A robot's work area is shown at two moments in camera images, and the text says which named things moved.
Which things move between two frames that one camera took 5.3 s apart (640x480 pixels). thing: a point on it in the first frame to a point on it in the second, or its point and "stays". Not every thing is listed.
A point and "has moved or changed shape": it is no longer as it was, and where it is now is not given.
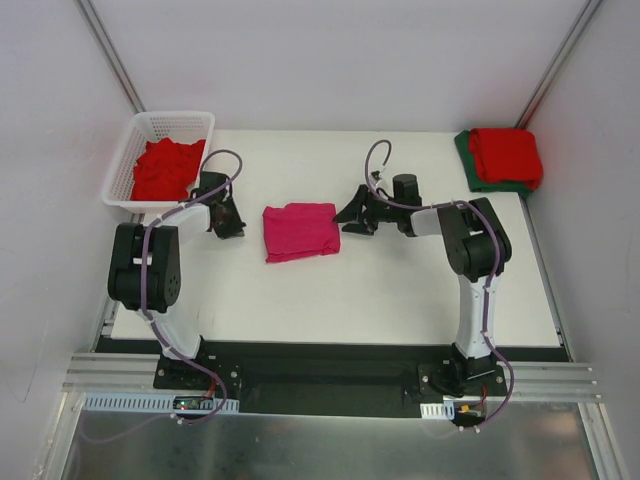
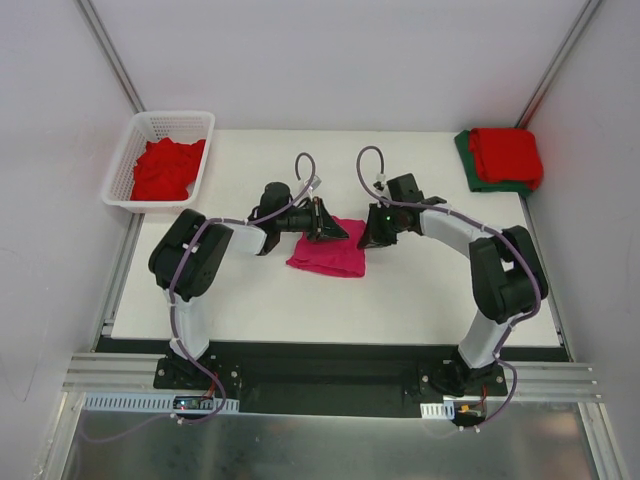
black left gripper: x=226 y=215 to x=316 y=219
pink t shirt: x=300 y=230 has moved or changed shape
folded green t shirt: x=462 y=143 stays
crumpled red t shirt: x=166 y=170 stays
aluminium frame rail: x=115 y=373 stays
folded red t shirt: x=506 y=155 stays
